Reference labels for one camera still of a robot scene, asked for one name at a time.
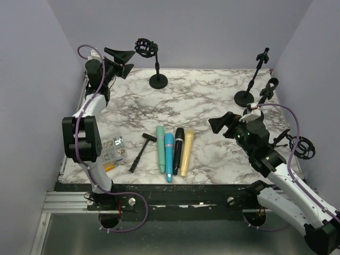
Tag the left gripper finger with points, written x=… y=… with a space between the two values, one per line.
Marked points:
x=120 y=57
x=126 y=69

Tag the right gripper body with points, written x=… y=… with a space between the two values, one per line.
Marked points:
x=236 y=129

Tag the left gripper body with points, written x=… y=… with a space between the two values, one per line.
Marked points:
x=112 y=69

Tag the black stand with shock mount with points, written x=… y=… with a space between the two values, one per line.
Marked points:
x=148 y=49

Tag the cream microphone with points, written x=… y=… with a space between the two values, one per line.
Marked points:
x=189 y=136

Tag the black round-base clip stand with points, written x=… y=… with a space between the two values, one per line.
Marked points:
x=244 y=97

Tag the black microphone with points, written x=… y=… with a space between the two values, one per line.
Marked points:
x=179 y=139

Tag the blue microphone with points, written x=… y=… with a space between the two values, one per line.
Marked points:
x=169 y=144

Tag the mint green microphone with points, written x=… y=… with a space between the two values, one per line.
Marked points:
x=160 y=135

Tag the black tripod shock-mount stand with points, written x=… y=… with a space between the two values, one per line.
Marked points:
x=305 y=149

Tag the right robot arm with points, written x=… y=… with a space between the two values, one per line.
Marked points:
x=312 y=216

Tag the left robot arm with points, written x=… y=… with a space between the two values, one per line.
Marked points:
x=82 y=142

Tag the clear screw organizer box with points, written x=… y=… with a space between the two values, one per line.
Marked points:
x=113 y=150

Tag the yellow black utility knife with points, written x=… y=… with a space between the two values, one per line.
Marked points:
x=108 y=167

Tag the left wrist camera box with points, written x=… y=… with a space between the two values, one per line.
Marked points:
x=94 y=55

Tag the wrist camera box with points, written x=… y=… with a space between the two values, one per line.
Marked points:
x=94 y=55
x=253 y=112

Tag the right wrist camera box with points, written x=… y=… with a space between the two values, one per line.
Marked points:
x=253 y=112

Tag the black T-handle tool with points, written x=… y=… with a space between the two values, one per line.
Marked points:
x=148 y=138

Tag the black front mounting rail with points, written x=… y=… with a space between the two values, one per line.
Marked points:
x=169 y=202

